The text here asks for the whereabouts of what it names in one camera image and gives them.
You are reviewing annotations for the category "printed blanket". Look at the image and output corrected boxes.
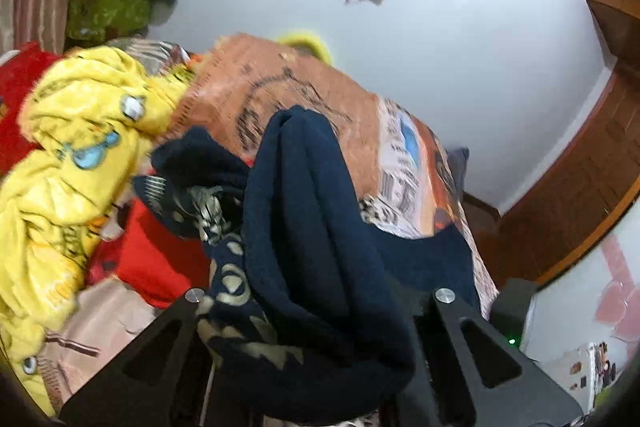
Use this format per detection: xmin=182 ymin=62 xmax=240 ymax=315
xmin=42 ymin=32 xmax=502 ymax=410

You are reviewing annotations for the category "black box with green light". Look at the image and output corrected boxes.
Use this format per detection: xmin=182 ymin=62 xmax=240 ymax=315
xmin=490 ymin=279 xmax=539 ymax=358

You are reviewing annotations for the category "pink wall decoration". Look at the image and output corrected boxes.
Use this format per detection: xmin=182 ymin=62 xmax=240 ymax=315
xmin=594 ymin=232 xmax=640 ymax=344

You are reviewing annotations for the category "red cloth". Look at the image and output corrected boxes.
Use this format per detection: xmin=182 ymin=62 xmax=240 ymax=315
xmin=0 ymin=41 xmax=217 ymax=311

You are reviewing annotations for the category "yellow pillow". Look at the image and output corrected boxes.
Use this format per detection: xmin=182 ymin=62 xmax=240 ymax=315
xmin=274 ymin=28 xmax=334 ymax=68

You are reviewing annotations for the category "green patterned cloth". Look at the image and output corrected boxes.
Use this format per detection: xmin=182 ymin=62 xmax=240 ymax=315
xmin=66 ymin=0 xmax=154 ymax=50

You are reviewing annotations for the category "navy patterned hoodie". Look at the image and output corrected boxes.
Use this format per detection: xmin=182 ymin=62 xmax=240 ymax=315
xmin=131 ymin=104 xmax=482 ymax=424

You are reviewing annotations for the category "wooden wardrobe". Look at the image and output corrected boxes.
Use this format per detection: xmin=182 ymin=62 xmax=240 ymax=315
xmin=495 ymin=0 xmax=640 ymax=288

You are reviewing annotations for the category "wooden bed board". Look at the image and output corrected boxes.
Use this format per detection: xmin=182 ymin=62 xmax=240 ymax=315
xmin=462 ymin=193 xmax=502 ymax=229

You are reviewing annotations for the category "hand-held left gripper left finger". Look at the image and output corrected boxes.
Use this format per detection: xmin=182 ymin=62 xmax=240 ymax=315
xmin=59 ymin=288 xmax=221 ymax=427

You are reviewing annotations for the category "white stickered furniture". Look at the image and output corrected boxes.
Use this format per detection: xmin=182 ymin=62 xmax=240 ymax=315
xmin=542 ymin=341 xmax=628 ymax=410

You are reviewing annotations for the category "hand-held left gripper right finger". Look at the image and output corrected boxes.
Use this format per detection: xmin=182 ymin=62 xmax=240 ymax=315
xmin=380 ymin=288 xmax=584 ymax=427

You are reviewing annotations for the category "yellow printed cloth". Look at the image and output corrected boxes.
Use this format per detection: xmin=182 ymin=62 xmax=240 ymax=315
xmin=0 ymin=46 xmax=199 ymax=419

